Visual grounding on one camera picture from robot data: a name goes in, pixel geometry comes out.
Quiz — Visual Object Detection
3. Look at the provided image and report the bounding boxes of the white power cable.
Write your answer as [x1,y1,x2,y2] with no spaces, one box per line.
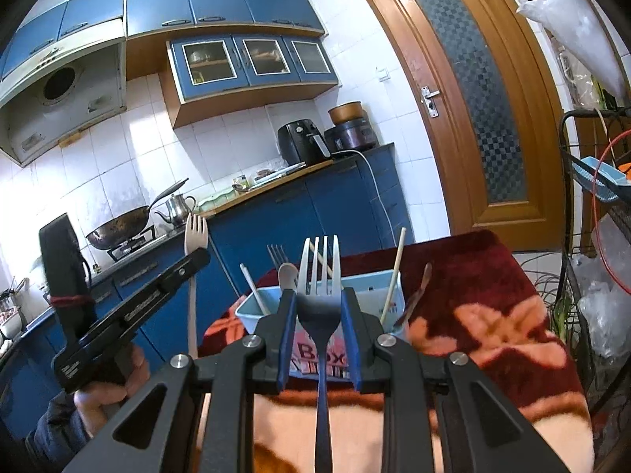
[335,150,400,247]

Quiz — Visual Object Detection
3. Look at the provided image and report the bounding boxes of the metal fork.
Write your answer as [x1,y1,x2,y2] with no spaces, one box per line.
[296,235,343,473]
[266,244,291,269]

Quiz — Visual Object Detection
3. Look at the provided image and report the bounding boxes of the blue upper wall cabinets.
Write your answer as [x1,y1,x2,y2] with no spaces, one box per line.
[0,0,326,82]

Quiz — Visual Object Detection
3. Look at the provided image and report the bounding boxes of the red cable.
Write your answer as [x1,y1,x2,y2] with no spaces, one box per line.
[592,130,631,296]

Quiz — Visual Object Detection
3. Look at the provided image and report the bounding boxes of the brown wooden spoon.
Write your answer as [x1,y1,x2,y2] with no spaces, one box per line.
[392,263,433,331]

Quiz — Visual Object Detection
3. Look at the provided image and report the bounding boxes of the black wok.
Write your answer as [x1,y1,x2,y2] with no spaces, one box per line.
[85,177,190,252]

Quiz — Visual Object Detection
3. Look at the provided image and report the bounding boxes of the wooden door with glass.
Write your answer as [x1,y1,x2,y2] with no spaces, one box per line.
[359,0,565,257]

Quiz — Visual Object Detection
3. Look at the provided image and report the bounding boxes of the brown pot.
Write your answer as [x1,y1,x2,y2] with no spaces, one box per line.
[328,101,366,126]

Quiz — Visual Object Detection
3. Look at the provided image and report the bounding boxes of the blue lower kitchen cabinets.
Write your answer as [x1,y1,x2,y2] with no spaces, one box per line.
[0,143,412,434]

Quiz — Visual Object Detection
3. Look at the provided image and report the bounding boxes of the beige fork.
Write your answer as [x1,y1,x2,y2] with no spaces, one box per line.
[183,213,210,359]

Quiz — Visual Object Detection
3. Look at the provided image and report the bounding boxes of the clear plastic bags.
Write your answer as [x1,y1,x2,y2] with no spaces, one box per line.
[577,278,631,358]

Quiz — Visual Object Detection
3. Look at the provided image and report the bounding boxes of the black air fryer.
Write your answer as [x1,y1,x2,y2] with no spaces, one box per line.
[277,119,332,166]

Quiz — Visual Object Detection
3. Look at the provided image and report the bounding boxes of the gas stove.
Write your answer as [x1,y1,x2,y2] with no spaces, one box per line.
[107,227,159,262]

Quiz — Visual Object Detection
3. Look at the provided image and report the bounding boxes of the range hood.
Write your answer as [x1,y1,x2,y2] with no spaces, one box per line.
[0,39,126,166]

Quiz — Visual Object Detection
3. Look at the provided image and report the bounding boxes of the person's left forearm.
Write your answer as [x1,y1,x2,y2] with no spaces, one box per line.
[24,389,99,473]

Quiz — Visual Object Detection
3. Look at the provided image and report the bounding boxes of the metal door handle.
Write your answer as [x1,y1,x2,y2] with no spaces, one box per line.
[420,86,441,119]

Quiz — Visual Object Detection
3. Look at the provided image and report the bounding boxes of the blue glass-door wall cabinet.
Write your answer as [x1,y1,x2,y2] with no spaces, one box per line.
[160,34,341,129]

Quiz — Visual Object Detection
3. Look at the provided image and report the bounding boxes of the dark rice cooker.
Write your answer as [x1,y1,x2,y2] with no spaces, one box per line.
[323,118,378,153]

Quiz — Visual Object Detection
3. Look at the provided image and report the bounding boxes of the light blue basket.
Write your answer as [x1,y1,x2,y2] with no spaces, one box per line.
[579,155,631,203]

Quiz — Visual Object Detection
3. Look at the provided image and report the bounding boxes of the black wire rack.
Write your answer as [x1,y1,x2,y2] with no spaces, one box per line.
[559,106,631,425]

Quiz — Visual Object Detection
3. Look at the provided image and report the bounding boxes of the hanging clear plastic bag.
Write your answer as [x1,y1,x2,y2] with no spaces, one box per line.
[515,0,627,99]

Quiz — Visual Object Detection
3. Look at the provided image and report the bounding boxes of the pale spoon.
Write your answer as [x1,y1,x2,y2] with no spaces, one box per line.
[277,263,299,301]

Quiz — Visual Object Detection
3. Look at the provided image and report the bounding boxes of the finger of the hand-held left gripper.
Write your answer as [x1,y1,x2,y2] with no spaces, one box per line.
[140,248,212,304]

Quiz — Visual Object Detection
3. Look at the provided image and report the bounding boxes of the person's left hand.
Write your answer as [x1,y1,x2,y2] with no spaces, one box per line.
[73,345,151,439]

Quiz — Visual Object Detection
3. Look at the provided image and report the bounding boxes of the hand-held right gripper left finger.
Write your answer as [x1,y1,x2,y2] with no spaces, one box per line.
[64,288,299,473]

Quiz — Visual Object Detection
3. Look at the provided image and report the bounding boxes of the light blue organizer box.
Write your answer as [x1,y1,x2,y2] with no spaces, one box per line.
[234,270,407,380]

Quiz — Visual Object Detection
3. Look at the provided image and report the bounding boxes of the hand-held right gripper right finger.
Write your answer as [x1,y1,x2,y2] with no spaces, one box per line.
[340,287,573,473]

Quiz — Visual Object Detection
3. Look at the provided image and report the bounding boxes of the steel kettle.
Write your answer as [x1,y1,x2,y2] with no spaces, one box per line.
[155,193,198,227]

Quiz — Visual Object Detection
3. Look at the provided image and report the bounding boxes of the red floral blanket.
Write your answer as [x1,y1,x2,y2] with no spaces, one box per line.
[197,229,595,473]

